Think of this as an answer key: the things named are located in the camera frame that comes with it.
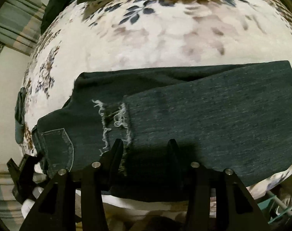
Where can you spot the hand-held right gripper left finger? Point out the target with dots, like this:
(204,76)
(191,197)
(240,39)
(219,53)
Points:
(115,152)

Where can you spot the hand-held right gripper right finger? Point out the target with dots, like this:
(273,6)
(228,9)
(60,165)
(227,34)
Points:
(174,152)

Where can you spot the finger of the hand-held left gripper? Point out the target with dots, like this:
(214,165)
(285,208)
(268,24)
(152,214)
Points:
(30,163)

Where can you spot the dark denim ripped pants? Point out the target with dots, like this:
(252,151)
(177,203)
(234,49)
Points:
(208,115)

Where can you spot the plaid blanket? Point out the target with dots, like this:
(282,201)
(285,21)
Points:
(3,192)

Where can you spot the grey cloth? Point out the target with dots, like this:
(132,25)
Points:
(20,115)

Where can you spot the floral bed sheet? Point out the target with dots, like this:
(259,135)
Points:
(160,43)

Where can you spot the striped plaid curtain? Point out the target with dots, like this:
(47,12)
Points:
(18,26)

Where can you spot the dark green cloth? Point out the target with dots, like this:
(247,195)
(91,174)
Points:
(55,4)

